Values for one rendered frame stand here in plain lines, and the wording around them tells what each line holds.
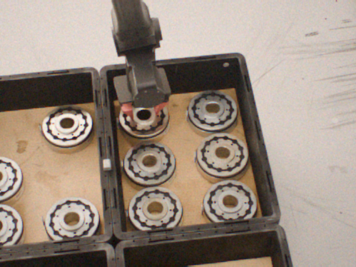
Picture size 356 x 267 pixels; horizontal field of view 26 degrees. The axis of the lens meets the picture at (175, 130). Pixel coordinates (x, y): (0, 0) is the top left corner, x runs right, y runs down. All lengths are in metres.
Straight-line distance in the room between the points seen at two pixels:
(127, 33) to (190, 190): 0.37
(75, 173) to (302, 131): 0.54
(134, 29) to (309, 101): 0.65
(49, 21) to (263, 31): 0.54
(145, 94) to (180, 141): 0.24
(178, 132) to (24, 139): 0.32
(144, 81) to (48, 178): 0.32
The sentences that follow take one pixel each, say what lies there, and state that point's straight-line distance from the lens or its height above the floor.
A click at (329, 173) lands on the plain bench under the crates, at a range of 1.75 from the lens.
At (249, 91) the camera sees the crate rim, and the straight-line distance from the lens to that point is 1.57.
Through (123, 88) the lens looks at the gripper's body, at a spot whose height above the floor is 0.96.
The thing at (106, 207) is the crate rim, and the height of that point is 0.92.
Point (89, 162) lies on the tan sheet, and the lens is 1.59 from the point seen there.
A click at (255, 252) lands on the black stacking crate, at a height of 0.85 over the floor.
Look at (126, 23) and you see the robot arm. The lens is 1.30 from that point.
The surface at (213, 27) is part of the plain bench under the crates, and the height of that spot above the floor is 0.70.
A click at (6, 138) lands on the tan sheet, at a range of 1.65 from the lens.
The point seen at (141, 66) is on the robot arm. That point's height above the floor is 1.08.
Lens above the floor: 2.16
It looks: 55 degrees down
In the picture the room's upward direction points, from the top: straight up
